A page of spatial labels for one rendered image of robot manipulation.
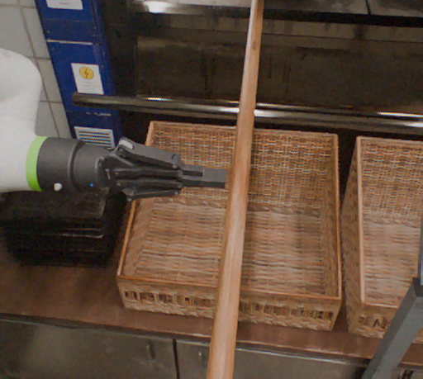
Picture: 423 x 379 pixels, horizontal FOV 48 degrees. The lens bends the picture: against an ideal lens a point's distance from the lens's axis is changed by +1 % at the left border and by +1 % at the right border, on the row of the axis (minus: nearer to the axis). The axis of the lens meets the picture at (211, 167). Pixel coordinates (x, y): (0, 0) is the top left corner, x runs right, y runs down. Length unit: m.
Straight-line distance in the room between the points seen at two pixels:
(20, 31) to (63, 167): 0.73
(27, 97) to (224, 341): 0.50
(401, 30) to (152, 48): 0.64
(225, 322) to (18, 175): 0.41
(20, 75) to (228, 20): 0.60
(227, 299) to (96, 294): 0.81
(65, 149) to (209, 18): 0.61
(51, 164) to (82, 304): 0.66
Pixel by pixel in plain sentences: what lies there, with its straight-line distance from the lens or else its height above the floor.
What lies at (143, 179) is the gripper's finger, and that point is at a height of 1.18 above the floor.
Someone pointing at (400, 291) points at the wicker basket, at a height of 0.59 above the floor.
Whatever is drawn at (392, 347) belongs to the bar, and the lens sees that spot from 1.16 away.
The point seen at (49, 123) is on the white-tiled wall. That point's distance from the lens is 1.62.
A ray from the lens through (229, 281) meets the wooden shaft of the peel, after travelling 0.63.
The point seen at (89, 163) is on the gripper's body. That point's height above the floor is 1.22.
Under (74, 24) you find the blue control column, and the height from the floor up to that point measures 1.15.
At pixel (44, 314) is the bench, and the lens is 1.39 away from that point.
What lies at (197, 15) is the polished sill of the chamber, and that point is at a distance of 1.26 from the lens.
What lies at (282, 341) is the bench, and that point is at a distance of 1.30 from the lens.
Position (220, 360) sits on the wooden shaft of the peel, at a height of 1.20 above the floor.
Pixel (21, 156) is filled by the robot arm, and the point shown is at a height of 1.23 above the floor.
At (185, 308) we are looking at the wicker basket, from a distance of 1.29.
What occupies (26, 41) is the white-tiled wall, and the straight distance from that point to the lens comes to 1.46.
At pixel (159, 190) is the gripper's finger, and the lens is 0.80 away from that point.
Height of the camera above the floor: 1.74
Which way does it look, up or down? 44 degrees down
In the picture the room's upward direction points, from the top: straight up
